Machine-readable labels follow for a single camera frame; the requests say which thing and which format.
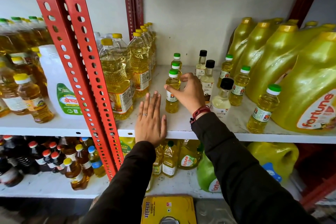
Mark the red perforated shelf upright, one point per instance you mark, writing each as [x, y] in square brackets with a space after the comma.
[63, 24]
[77, 25]

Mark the person's left forearm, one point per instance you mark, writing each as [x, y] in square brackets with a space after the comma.
[126, 187]

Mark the person's right thumb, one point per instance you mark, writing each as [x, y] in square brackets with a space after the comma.
[172, 90]

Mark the amber bottle with yellow cap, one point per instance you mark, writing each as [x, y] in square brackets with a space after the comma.
[74, 175]
[82, 158]

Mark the yellow oil pouch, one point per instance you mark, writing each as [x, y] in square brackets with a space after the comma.
[126, 145]

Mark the medium yellow oil jug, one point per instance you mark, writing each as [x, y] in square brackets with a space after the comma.
[187, 157]

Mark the group of amber oil bottles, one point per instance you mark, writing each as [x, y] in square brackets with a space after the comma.
[32, 100]

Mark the white metal shelf board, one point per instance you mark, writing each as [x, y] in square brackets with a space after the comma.
[183, 124]
[52, 128]
[47, 187]

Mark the yellow oil tin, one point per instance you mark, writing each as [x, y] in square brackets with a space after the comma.
[168, 209]

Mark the green plastic jug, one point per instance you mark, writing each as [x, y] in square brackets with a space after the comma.
[206, 176]

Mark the person's right hand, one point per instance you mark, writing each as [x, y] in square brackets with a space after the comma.
[191, 95]

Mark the white jug with green label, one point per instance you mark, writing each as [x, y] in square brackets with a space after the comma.
[52, 74]

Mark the small green-capped oil bottle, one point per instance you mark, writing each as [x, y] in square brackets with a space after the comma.
[225, 71]
[175, 65]
[172, 105]
[262, 112]
[238, 88]
[177, 56]

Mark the person's left little finger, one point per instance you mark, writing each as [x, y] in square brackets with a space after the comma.
[141, 112]

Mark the person's right forearm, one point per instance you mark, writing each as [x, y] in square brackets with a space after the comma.
[244, 174]

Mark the row of yellow-capped oil bottles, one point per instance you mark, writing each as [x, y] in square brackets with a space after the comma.
[115, 79]

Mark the person's left middle finger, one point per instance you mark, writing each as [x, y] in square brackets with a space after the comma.
[152, 107]

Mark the person's left hand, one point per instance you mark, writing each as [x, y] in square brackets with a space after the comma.
[150, 129]

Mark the red rear shelf upright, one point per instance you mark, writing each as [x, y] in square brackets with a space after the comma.
[127, 8]
[138, 3]
[304, 0]

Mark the blue-capped oil bottle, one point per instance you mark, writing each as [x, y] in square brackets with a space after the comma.
[85, 141]
[96, 163]

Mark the group of dark red-capped bottles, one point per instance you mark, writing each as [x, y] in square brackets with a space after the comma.
[15, 158]

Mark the clear plastic container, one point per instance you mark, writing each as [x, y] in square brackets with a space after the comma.
[214, 213]

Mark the slim yellow oil bottle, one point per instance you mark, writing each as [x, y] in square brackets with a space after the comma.
[169, 162]
[157, 162]

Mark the row of large yellow jugs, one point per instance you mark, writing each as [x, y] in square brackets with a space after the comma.
[301, 84]

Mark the black-capped clear oil bottle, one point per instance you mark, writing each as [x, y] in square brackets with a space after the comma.
[208, 82]
[200, 67]
[221, 103]

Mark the yellow jug with blue label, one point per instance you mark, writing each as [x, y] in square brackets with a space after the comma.
[270, 153]

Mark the person's left thumb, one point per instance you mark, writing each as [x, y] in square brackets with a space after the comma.
[164, 126]

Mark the red shelf frame brace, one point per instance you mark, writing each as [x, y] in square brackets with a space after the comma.
[319, 192]

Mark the row of tall green-capped bottles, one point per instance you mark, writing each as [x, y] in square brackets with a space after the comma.
[15, 37]

